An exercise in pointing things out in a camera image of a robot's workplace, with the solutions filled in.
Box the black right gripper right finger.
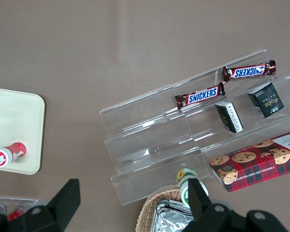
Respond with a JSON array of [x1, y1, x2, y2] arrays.
[[181, 178, 290, 232]]

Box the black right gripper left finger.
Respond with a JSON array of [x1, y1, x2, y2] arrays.
[[0, 178, 81, 232]]

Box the light tan wicker basket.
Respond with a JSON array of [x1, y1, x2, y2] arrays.
[[135, 185, 192, 232]]

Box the cream rectangular plastic tray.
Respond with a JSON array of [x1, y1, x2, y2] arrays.
[[0, 87, 46, 175]]

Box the white bottle sunflower green lid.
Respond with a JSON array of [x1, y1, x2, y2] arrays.
[[175, 168, 209, 209]]

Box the silver foil bag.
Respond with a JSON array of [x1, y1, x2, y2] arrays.
[[153, 199, 196, 232]]

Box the clear acrylic can dispenser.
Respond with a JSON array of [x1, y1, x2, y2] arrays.
[[0, 196, 41, 219]]

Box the red packaged items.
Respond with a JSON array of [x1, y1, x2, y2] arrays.
[[6, 204, 32, 220]]

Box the red tartan cookie box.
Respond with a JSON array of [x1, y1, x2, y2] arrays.
[[209, 129, 290, 193]]

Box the red white drink bottle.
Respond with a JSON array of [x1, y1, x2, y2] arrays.
[[0, 142, 28, 169]]

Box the clear acrylic stepped display stand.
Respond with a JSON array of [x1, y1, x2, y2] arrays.
[[171, 49, 290, 179], [99, 84, 210, 206]]

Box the black box white label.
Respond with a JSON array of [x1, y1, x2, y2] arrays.
[[215, 101, 245, 133]]

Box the Snickers chocolate bar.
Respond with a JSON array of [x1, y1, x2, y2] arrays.
[[222, 59, 276, 84], [174, 82, 226, 110]]

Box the black box gold lettering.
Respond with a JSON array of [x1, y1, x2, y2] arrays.
[[248, 81, 285, 118]]

